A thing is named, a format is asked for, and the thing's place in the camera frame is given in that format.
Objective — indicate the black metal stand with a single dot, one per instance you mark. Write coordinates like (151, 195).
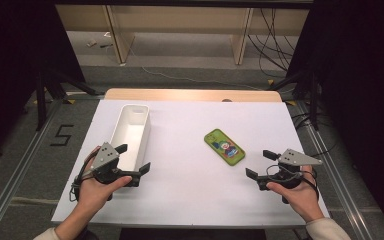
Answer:
(41, 100)
(314, 100)

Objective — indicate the small black pen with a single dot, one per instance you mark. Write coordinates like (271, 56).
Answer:
(106, 45)

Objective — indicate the black curtain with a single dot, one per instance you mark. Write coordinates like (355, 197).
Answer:
(363, 83)
(6, 66)

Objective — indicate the aluminium floor rail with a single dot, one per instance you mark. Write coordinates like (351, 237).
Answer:
(333, 173)
(16, 173)

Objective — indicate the green clown phone case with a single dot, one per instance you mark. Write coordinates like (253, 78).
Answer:
(225, 147)

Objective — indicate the small white floor object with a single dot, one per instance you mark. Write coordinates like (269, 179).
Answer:
(91, 43)

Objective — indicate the small white paper scrap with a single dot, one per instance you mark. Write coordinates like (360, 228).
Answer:
(107, 34)

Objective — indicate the person's left hand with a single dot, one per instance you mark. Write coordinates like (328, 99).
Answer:
(93, 195)

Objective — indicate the black metal crossbar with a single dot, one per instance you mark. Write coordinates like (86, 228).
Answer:
(180, 4)

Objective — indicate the light wooden shelf unit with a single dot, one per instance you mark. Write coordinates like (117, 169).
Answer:
(180, 20)

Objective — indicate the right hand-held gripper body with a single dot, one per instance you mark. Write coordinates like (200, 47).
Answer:
(296, 158)

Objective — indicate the yellow tape piece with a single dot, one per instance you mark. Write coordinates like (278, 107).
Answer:
(270, 81)
(291, 103)
(69, 101)

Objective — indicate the long white plastic box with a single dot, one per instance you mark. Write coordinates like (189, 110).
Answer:
(131, 133)

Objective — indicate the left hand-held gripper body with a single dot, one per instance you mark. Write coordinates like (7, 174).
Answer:
(105, 160)

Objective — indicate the person's right hand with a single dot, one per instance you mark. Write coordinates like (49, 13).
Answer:
(301, 200)

